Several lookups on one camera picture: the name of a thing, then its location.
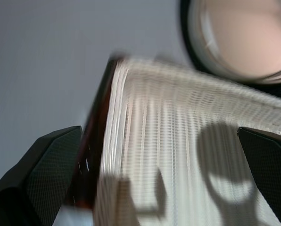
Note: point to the brown wooden basket stand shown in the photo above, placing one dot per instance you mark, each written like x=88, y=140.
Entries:
x=93, y=153

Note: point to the pale woven laundry basket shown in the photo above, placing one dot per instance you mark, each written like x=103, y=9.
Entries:
x=166, y=129

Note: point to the round washing machine door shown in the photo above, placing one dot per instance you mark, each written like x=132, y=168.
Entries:
x=249, y=35

